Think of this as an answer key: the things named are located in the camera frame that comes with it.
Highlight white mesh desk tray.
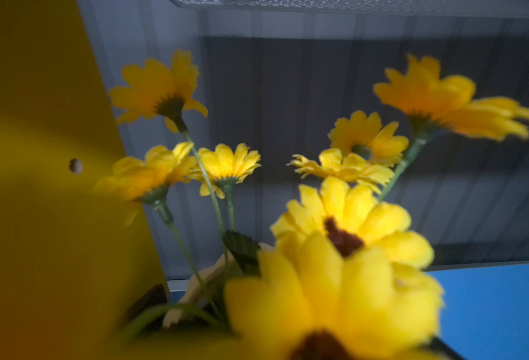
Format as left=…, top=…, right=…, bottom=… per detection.
left=173, top=0, right=529, bottom=19

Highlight shelf sunflower pot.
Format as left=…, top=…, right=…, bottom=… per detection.
left=93, top=49, right=529, bottom=359

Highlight yellow wooden shelf unit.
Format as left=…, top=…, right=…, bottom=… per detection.
left=0, top=0, right=529, bottom=360

